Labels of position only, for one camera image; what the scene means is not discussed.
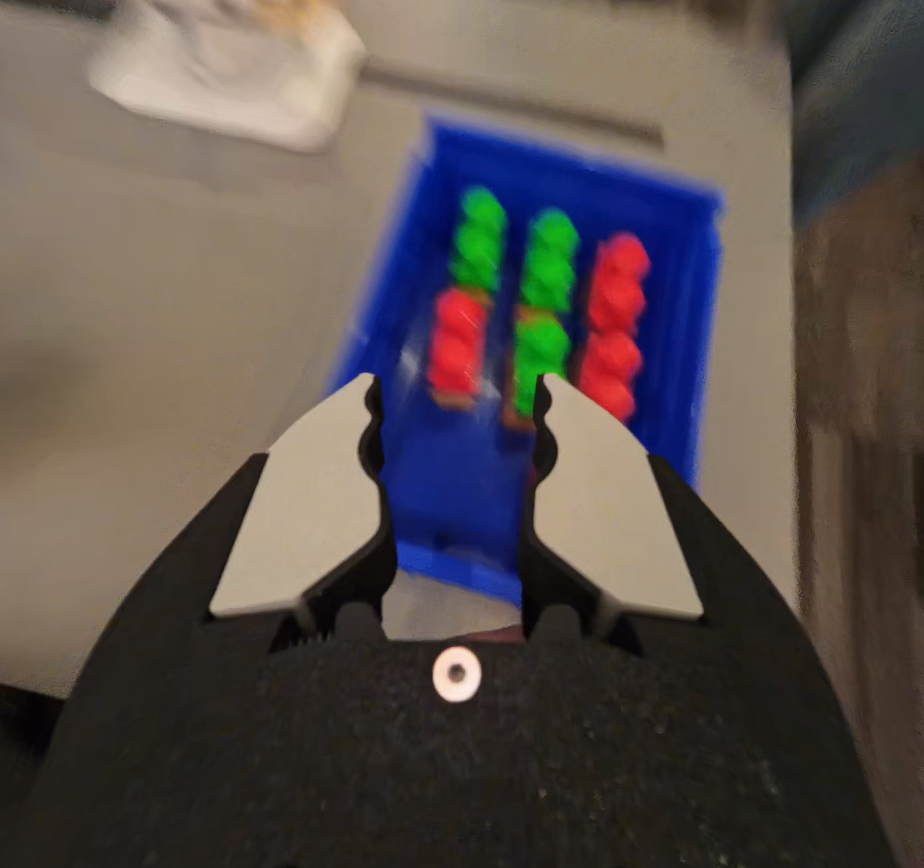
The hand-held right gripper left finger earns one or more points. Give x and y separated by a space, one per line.
303 514

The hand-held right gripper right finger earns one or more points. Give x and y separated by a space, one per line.
613 514

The blue plastic bin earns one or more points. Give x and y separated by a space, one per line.
455 492

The rows of toy blocks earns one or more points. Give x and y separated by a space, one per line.
613 305

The grey desk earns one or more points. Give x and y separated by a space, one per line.
180 305

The person's dark sweatshirt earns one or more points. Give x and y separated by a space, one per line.
21 774

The white flat base plate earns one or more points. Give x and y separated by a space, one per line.
252 95

